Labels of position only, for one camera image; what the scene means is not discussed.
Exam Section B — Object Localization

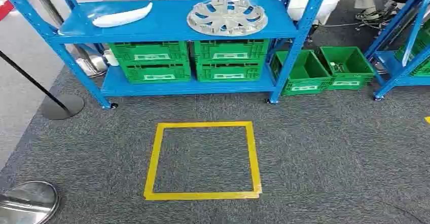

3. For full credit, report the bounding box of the silver wheel hubcap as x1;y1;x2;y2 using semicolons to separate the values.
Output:
187;0;269;37

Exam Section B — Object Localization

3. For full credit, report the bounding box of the green plastic crate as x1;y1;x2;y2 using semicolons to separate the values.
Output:
395;19;430;78
317;46;376;91
194;39;270;65
120;63;192;84
270;50;333;97
196;62;264;83
108;41;190;66

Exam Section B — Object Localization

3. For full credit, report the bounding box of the blue metal shelf rack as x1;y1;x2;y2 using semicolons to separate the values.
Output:
0;0;333;110
364;0;430;101

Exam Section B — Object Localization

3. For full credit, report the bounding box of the yellow floor tape square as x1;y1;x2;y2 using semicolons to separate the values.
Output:
143;121;263;201

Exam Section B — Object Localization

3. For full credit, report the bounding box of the white curved plastic car part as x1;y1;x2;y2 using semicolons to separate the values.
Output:
91;2;154;28

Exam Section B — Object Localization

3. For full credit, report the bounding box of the person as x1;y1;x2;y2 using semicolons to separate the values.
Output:
273;0;344;26
353;0;430;19

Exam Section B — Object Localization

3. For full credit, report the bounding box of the red barrier belt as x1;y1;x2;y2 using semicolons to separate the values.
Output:
0;0;31;21

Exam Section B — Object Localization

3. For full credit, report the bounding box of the chrome barrier post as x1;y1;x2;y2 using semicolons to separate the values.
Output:
25;0;109;79

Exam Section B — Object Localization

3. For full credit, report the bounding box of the black barrier post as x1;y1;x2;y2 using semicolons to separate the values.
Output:
0;50;85;121

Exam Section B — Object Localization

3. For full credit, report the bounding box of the black floor cable bundle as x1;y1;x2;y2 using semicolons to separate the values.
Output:
319;9;399;32

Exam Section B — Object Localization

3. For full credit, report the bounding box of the chrome barrier post base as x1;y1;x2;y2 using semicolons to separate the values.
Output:
0;181;61;224

